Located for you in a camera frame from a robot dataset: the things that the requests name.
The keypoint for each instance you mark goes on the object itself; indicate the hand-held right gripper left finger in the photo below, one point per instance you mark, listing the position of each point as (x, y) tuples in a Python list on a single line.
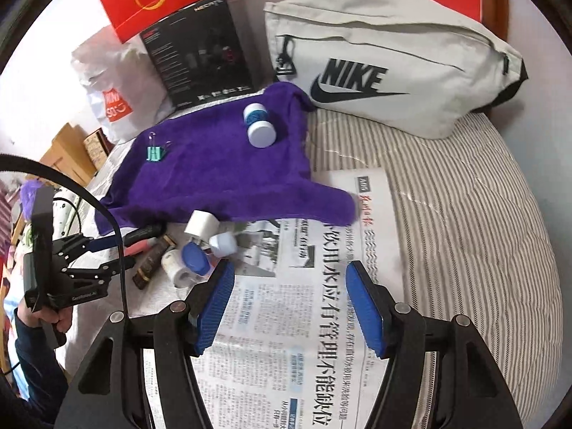
[(216, 304)]

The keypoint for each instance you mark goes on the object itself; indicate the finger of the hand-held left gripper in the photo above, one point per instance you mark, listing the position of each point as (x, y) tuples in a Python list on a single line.
[(102, 271), (102, 243)]

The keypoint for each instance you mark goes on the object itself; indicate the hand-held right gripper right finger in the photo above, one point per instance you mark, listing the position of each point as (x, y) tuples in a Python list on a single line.
[(364, 308)]

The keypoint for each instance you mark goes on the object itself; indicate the brown patterned tube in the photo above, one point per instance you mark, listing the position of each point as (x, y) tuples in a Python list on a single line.
[(149, 268)]

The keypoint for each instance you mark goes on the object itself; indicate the black pen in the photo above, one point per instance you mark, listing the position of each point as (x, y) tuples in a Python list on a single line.
[(149, 231)]

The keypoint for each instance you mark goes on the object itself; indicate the white paper roll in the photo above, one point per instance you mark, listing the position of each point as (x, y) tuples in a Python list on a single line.
[(201, 224), (175, 268)]

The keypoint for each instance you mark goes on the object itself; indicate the white charger plug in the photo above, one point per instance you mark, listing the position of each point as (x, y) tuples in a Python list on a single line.
[(223, 243)]

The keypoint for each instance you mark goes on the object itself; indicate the person's left forearm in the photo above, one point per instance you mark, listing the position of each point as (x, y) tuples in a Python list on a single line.
[(31, 362)]

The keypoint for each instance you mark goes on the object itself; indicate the person's left hand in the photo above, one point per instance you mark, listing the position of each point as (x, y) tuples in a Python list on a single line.
[(60, 317)]

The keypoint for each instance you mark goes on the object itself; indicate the white spotted pillow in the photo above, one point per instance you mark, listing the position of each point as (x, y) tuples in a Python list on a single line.
[(62, 214)]

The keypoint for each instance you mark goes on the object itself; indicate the pink patterned curtain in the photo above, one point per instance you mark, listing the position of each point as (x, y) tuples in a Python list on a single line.
[(6, 214)]

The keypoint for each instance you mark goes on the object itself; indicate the newspaper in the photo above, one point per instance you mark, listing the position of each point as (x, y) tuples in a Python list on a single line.
[(313, 254)]

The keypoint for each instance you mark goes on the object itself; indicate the purple plush toy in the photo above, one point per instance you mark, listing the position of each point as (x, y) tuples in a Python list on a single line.
[(30, 191)]

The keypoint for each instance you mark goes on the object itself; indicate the small framed picture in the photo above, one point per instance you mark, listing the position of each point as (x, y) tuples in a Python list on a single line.
[(94, 147)]

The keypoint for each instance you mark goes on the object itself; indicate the green binder clip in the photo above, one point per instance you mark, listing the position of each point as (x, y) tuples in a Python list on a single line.
[(155, 154)]

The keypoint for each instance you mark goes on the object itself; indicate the purple towel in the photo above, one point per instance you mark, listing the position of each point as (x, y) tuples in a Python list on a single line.
[(214, 174)]

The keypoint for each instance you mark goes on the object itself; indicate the white plastic shopping bag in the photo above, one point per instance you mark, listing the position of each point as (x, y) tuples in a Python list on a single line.
[(102, 71)]

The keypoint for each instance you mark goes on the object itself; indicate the white round bottle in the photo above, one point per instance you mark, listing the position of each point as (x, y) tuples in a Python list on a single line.
[(261, 135)]

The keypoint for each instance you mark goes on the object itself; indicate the black product box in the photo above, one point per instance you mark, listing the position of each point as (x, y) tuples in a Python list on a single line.
[(201, 53)]

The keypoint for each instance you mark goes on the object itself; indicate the red gift bag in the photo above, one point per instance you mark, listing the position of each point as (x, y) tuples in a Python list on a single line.
[(147, 4)]

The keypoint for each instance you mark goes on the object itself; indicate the beige sling bag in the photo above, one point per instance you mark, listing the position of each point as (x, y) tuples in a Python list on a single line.
[(402, 44)]

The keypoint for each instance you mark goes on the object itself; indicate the wooden bed frame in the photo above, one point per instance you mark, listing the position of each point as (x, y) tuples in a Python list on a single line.
[(67, 152)]

